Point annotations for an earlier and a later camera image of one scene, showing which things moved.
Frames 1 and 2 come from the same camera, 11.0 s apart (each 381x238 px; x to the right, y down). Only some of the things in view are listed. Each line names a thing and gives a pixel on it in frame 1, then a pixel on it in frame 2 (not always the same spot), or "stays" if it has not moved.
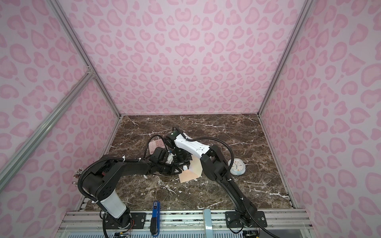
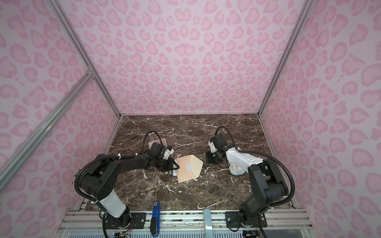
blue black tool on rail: x=155 y=226 stays
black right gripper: x=184 y=163 -> x=209 y=159
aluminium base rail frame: x=186 y=223 stays
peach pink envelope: x=194 y=171 stays
